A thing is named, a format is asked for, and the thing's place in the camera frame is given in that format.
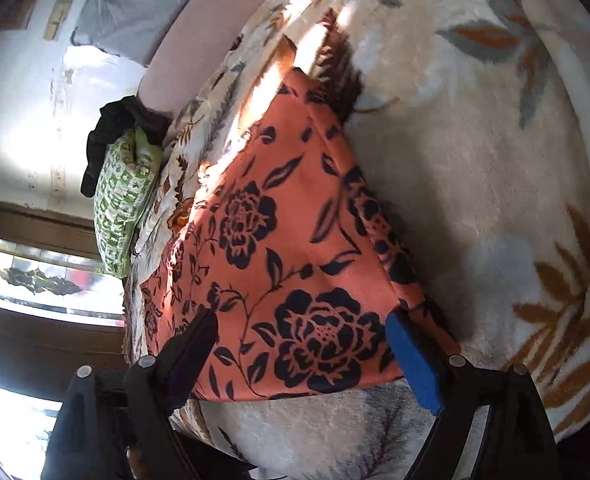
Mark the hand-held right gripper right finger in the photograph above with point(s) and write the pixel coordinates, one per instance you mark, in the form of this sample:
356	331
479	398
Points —
415	365

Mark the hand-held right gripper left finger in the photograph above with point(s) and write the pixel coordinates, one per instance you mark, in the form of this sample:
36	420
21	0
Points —
190	355

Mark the orange floral shirt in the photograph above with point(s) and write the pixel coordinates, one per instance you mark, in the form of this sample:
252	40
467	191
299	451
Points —
295	240

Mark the green checked pillow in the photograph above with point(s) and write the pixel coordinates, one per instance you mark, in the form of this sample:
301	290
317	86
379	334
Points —
120	200

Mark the stained glass window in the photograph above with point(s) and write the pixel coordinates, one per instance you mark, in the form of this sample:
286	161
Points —
25	275

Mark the leaf print plush blanket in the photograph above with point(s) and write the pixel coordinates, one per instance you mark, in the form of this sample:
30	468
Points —
475	160

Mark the black garment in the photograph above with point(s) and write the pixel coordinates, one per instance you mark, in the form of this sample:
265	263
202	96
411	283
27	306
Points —
105	130

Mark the grey pillow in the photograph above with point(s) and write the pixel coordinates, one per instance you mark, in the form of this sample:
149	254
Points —
140	5

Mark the brown wooden window frame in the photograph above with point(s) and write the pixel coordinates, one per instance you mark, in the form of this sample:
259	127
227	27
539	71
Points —
50	345

